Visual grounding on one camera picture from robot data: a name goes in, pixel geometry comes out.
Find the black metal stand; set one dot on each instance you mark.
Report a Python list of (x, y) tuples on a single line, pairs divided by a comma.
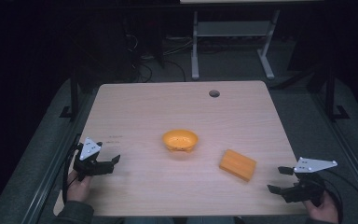
[(330, 93), (74, 96)]

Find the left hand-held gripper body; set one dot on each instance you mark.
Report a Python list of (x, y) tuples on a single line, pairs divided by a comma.
[(89, 150)]

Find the orange bowl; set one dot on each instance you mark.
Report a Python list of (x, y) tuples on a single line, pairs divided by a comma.
[(180, 140)]

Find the person's right hand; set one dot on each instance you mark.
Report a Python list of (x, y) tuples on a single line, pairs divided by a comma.
[(324, 211)]

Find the aluminium floor rail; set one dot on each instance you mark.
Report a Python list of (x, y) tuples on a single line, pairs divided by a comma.
[(51, 174), (351, 155)]

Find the orange rectangular block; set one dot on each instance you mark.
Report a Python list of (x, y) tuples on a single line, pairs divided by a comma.
[(238, 165)]

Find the person's left hand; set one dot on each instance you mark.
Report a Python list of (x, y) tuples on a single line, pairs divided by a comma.
[(79, 188)]

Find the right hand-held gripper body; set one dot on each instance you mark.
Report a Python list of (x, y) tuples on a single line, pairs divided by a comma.
[(313, 165)]

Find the white metal frame desk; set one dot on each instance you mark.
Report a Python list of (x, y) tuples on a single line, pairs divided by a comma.
[(195, 46)]

